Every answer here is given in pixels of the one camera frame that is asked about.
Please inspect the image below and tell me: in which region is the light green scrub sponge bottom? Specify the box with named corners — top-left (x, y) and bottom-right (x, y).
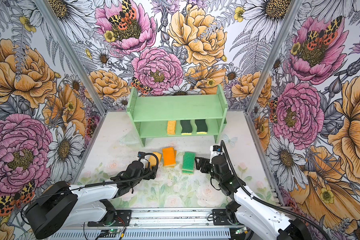
top-left (182, 170), bottom-right (194, 175)

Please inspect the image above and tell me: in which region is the right aluminium corner post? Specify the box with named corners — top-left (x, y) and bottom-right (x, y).
top-left (246, 0), bottom-right (303, 115)

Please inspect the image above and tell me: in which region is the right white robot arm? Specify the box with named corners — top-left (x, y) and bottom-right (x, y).
top-left (195, 154), bottom-right (312, 240)

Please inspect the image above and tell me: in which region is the yellow cellulose sponge front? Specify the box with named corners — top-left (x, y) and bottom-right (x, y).
top-left (167, 121), bottom-right (177, 135)

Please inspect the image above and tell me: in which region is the light green scrub sponge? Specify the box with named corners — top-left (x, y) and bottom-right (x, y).
top-left (182, 152), bottom-right (196, 172)
top-left (182, 170), bottom-right (194, 175)

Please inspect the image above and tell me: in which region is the left aluminium corner post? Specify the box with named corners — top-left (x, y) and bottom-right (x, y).
top-left (35, 1), bottom-right (107, 116)

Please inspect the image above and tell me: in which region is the dark green scrub sponge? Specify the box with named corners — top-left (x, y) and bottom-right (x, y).
top-left (195, 119), bottom-right (208, 134)
top-left (181, 120), bottom-right (193, 135)

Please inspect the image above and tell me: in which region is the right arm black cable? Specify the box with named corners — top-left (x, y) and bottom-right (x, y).
top-left (219, 140), bottom-right (331, 240)

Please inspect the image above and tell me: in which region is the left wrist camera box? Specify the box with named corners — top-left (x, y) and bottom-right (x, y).
top-left (137, 152), bottom-right (146, 159)

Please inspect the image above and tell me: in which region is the yellow cellulose sponge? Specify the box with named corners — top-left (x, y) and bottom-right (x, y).
top-left (167, 121), bottom-right (177, 135)
top-left (149, 152), bottom-right (162, 168)

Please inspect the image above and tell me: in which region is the light green wooden shelf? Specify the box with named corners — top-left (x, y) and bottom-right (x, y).
top-left (127, 85), bottom-right (228, 146)

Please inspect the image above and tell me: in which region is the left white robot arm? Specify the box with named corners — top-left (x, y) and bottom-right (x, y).
top-left (25, 160), bottom-right (158, 240)

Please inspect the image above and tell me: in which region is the aluminium corner post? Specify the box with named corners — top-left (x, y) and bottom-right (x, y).
top-left (35, 1), bottom-right (107, 116)
top-left (246, 0), bottom-right (303, 115)

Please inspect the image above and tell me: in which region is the light green scrub sponge top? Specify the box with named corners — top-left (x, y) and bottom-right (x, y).
top-left (182, 152), bottom-right (196, 172)

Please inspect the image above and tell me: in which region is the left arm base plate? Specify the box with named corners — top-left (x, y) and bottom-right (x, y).
top-left (87, 210), bottom-right (132, 227)

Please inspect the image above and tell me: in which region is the white slotted cable duct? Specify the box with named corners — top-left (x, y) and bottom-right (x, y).
top-left (50, 228), bottom-right (231, 240)

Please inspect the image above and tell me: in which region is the aluminium front rail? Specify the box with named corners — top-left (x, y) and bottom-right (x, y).
top-left (46, 207), bottom-right (299, 230)

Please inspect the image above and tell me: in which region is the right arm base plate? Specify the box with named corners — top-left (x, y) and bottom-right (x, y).
top-left (212, 209), bottom-right (237, 226)

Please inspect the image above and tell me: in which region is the orange scrub sponge top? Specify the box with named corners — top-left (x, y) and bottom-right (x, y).
top-left (162, 147), bottom-right (176, 168)

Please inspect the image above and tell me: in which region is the yellow cellulose sponge back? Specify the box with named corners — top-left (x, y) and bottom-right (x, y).
top-left (149, 152), bottom-right (162, 168)

